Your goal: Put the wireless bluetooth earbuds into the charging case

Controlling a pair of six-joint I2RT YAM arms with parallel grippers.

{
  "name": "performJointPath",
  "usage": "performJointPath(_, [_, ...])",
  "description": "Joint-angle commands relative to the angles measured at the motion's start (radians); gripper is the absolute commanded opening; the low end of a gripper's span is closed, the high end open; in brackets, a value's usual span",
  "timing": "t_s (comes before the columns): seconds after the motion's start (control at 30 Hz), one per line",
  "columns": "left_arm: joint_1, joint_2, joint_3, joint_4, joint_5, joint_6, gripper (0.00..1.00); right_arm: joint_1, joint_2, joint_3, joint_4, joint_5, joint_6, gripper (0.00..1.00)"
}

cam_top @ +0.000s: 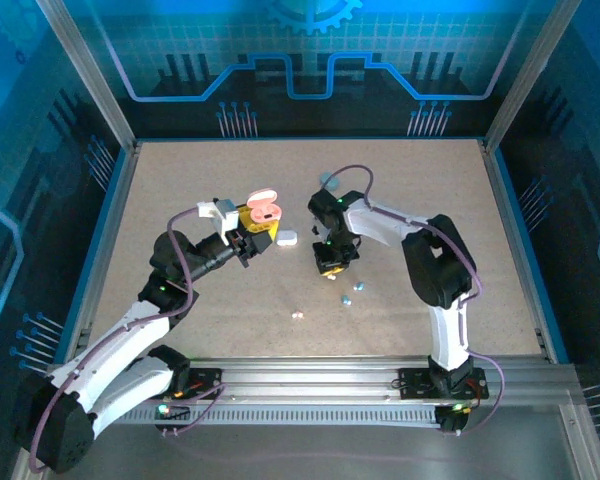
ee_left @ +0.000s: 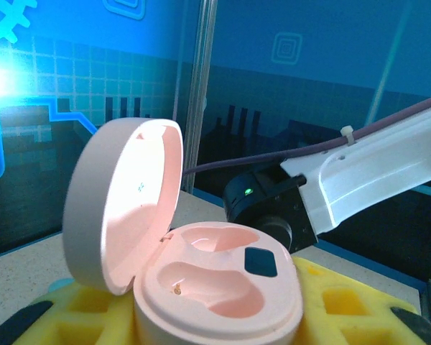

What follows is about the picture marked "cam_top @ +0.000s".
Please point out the black box with green light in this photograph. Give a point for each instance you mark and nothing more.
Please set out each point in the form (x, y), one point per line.
(450, 420)
(172, 416)

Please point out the white earbud charging case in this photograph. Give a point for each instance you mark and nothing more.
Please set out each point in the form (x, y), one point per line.
(286, 238)

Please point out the pink earbud charging case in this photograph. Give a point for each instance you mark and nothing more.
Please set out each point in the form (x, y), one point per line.
(262, 200)

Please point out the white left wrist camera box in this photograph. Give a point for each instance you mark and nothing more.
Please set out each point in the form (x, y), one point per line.
(222, 212)

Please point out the blue earbud charging case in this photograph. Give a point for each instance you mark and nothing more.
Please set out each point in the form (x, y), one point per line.
(324, 178)

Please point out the aluminium frame post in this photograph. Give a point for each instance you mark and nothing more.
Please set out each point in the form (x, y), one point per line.
(530, 75)
(582, 445)
(87, 75)

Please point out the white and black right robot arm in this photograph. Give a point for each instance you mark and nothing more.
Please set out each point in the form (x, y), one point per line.
(440, 260)

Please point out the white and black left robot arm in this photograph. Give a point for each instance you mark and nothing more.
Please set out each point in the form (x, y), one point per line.
(120, 340)

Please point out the aluminium frame rail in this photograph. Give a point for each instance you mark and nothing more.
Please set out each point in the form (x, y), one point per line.
(110, 210)
(505, 210)

